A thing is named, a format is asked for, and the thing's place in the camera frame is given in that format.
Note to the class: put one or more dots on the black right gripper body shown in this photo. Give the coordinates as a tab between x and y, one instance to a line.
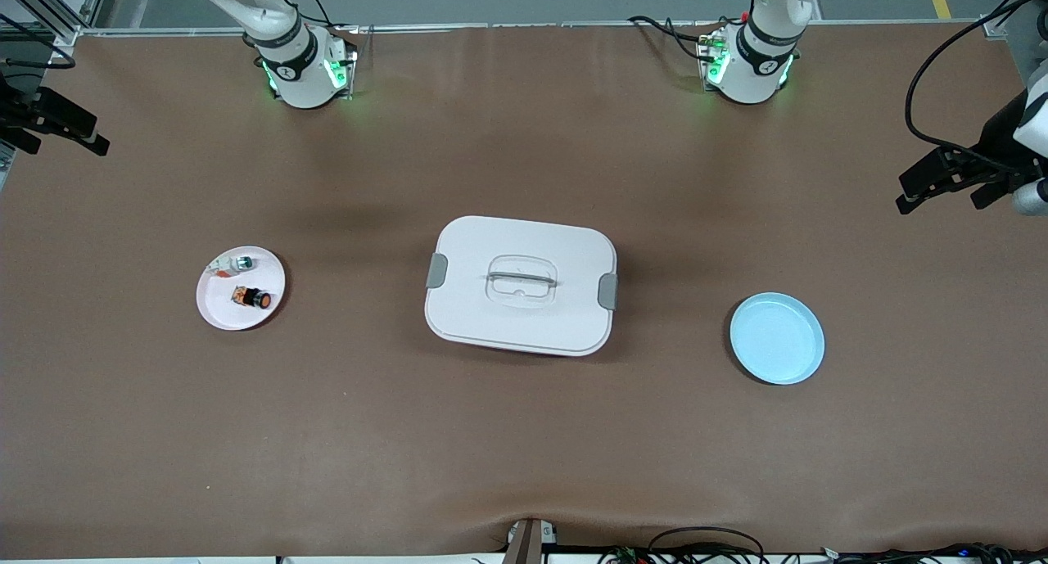
18	108

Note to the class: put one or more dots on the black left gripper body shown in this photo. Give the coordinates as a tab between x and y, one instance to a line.
997	139

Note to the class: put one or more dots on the orange push button switch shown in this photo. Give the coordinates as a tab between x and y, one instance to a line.
255	298

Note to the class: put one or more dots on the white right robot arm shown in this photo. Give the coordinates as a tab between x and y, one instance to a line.
299	65

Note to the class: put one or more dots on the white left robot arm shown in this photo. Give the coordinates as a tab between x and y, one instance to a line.
753	65

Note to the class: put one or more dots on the white grey circuit breaker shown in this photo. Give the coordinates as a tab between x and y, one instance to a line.
233	264

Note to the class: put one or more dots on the light blue round plate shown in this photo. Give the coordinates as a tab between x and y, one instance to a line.
778	339

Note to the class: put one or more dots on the pink round plate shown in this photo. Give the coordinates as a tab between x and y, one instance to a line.
237	314

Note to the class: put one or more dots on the white lidded storage box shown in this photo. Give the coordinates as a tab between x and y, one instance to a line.
520	318

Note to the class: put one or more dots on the aluminium frame profile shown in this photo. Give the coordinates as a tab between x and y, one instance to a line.
49	7

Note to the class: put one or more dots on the metal table edge bracket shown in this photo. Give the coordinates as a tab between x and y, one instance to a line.
528	541

